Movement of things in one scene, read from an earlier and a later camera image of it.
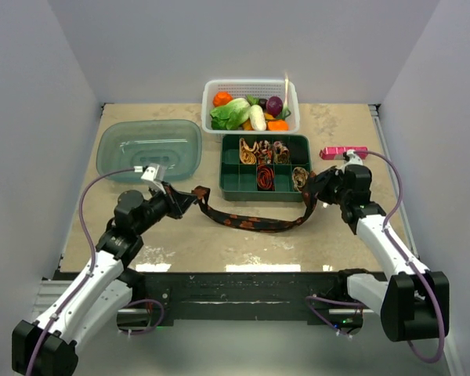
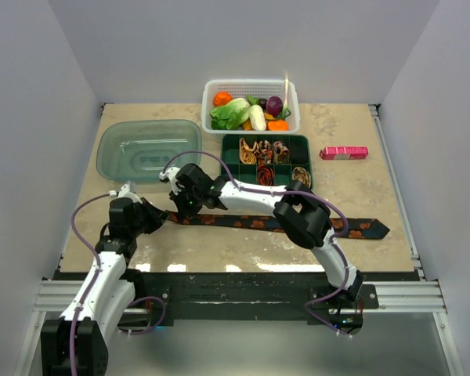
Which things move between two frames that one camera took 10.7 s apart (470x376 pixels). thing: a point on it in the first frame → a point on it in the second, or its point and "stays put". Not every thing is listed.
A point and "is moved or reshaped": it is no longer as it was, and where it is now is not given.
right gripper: (322, 185) → (183, 211)
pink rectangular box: (337, 153) stays put
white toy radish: (257, 117) stays put
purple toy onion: (274, 106) stays put
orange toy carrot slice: (280, 125) stays put
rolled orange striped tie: (265, 178) stays put
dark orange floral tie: (202, 194) is moved or reshaped
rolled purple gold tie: (281, 153) stays put
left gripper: (177, 211) → (157, 217)
